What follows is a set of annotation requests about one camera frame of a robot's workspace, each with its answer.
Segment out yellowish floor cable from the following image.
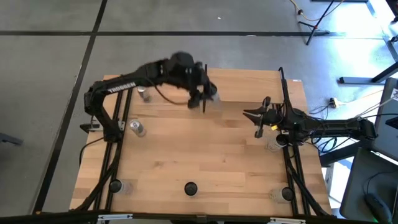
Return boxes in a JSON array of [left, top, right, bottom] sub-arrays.
[[288, 0, 345, 22]]

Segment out white cable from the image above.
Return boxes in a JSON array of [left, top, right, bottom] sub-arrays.
[[354, 96, 398, 119]]

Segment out black tripod stand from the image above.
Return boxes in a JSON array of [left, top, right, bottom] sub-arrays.
[[297, 0, 346, 46]]

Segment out black mouse cable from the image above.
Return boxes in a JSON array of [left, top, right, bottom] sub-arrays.
[[364, 169, 398, 197]]

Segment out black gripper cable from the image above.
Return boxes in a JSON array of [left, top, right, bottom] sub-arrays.
[[154, 83, 190, 106]]

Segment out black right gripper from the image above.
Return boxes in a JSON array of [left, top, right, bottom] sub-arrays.
[[243, 96, 283, 139]]

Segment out silver frame bracket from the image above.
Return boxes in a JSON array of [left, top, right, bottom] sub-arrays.
[[269, 217, 307, 224], [97, 213, 134, 223]]

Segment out Celsius Tropical Vibe can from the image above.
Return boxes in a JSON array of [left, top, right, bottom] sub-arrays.
[[183, 181, 198, 197]]

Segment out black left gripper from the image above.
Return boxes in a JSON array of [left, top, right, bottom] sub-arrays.
[[185, 60, 218, 110]]

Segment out black arm base cable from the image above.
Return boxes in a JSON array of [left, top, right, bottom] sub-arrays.
[[78, 136, 106, 167]]

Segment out dark grey flat device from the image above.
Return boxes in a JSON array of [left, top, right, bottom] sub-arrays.
[[371, 77, 398, 162]]

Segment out black aluminium frame rails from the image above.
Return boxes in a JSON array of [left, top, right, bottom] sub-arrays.
[[73, 88, 135, 213], [277, 66, 332, 217]]

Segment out black computer mouse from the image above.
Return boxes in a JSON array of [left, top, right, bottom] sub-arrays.
[[364, 193, 393, 223]]

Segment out dark chair base foot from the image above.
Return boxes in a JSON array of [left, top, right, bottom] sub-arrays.
[[0, 132, 24, 146]]

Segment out black frame crossbar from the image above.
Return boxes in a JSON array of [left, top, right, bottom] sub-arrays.
[[0, 211, 398, 224]]

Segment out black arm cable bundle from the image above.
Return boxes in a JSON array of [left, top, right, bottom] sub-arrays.
[[306, 104, 354, 154]]

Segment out black diagonal support bar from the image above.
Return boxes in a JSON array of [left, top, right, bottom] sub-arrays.
[[320, 139, 374, 167]]

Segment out white Celsius can black lid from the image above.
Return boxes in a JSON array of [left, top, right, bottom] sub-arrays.
[[269, 186, 295, 202], [108, 179, 133, 195]]

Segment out blue silver Red Bull can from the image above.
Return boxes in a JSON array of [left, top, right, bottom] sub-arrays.
[[129, 118, 147, 138], [136, 86, 152, 103]]

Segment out Celsius Arctic Vibe can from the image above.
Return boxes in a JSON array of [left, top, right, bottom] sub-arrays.
[[207, 91, 222, 106], [266, 133, 289, 152]]

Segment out black desk leg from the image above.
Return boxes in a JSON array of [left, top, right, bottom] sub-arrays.
[[338, 61, 398, 85]]

